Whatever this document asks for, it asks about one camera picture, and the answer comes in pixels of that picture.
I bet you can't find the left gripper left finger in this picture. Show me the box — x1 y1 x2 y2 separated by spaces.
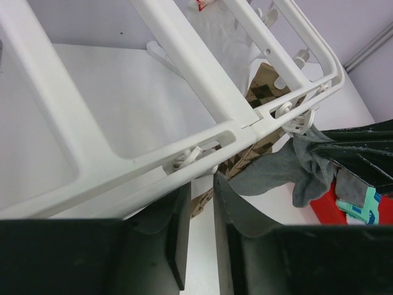
1 184 191 294

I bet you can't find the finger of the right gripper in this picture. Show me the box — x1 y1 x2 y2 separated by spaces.
311 120 392 156
328 153 392 195

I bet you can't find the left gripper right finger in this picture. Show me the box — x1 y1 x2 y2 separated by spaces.
213 173 392 294

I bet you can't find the grey sock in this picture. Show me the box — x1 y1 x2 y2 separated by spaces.
335 169 368 207
229 126 337 208

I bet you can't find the brown argyle sock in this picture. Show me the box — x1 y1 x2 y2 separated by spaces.
190 128 284 219
245 62 290 109

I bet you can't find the white clip drying hanger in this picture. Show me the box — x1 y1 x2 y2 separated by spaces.
1 1 344 219

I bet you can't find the red plastic tray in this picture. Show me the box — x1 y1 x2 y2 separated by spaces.
310 182 348 225

